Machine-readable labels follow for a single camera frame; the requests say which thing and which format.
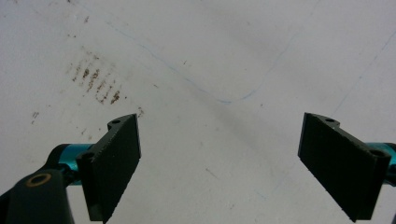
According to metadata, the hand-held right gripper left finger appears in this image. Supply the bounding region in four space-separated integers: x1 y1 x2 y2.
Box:
76 113 142 224

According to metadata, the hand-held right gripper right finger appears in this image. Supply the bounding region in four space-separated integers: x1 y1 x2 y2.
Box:
297 112 392 223

